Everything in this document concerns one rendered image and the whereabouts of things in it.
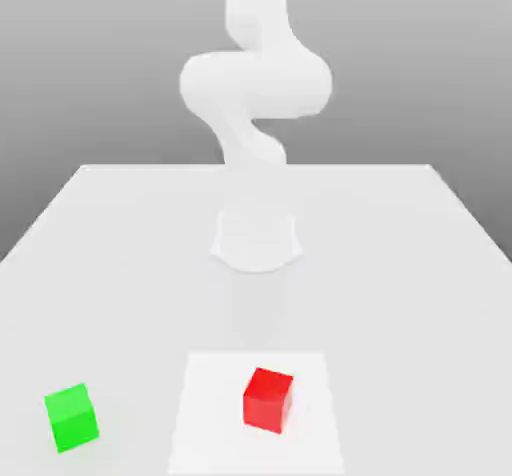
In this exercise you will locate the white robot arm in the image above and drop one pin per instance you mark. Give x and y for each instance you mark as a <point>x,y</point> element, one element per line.
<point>256,84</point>

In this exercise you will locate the small red cube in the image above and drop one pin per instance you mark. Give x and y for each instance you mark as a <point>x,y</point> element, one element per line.
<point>266,402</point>

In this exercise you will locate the small green cube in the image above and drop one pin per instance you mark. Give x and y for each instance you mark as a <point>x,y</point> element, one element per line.
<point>72,418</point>

